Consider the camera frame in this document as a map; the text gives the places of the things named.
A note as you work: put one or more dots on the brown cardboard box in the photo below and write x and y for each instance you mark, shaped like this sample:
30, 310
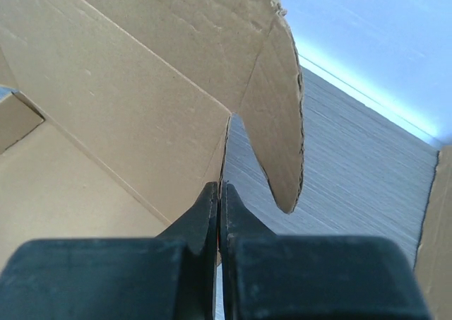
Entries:
433, 262
118, 111

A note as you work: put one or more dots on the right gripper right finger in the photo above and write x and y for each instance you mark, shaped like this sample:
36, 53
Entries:
270, 276

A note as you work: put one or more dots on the folded brown cardboard box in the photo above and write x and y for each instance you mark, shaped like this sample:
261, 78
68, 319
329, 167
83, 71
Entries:
433, 262

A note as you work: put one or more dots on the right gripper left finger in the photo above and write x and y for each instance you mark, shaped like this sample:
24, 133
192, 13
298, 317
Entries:
170, 276

